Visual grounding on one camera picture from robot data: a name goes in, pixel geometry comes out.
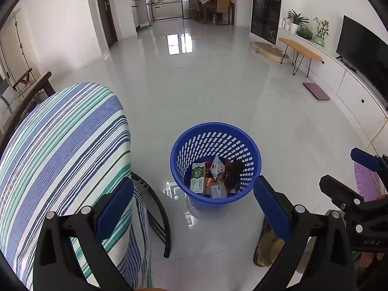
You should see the black television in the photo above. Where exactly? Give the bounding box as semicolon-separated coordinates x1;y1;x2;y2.
336;15;388;110

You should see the white television console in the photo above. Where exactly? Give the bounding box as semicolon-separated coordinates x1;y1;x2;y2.
277;27;388;141

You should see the dark dining chair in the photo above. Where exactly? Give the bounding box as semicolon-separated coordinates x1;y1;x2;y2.
188;0;202;22

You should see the black metal table frame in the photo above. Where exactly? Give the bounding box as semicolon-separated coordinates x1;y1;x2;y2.
130;171;172;259

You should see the purple mat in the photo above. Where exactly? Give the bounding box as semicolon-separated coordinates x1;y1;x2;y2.
354;161;382;202

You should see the dark red floor mat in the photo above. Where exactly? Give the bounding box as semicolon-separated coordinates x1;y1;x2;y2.
302;82;331;100

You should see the striped tablecloth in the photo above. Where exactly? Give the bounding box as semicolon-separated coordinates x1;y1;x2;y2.
0;82;152;291

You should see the black rope bundle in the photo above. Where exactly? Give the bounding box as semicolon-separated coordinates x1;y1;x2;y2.
224;159;244;188

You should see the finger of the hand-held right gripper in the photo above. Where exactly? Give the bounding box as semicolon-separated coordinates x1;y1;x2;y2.
319;174;388;237
350;147;388;178

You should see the blue plastic basket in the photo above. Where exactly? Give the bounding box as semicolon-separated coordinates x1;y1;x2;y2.
170;123;263;219

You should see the dining table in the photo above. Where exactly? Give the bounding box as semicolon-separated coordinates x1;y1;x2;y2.
197;0;237;25

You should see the dark wooden door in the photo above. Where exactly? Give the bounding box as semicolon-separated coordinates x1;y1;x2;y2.
94;0;119;49

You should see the tan dining chair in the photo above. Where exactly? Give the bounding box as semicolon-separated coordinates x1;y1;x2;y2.
215;0;232;25

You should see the white door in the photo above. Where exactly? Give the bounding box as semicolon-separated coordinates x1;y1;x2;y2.
0;12;38;82

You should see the white green milk carton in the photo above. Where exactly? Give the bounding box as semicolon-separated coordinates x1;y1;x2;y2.
190;163;207;194

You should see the bamboo plant in green pot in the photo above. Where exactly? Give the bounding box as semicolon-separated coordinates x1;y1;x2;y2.
312;16;329;47

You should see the white printed packet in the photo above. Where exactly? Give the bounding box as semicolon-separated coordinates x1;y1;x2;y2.
210;156;226;181

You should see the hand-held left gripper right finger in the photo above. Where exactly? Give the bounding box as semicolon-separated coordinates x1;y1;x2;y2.
253;176;355;291

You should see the brown slipper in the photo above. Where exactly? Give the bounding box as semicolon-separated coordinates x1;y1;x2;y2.
253;218;285;267

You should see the plant in white pot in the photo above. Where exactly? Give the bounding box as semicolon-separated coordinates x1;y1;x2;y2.
286;10;310;34

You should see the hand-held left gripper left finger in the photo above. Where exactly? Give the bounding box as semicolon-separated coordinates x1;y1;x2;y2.
33;177;134;291

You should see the low green plant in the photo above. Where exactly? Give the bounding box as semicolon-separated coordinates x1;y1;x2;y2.
297;26;314;40

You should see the oval table with hairpin legs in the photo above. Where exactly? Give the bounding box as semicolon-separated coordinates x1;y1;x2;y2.
278;38;324;78

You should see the clear plastic box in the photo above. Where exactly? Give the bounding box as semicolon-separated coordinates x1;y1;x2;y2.
210;184;228;199

